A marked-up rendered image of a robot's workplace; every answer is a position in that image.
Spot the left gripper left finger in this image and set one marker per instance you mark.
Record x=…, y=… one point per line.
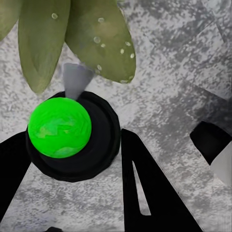
x=14, y=163

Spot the pot plant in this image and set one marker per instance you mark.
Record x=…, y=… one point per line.
x=84, y=25

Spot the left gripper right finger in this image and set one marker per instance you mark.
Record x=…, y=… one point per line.
x=168, y=212

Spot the insectifuge atomizer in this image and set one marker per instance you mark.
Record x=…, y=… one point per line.
x=75, y=135

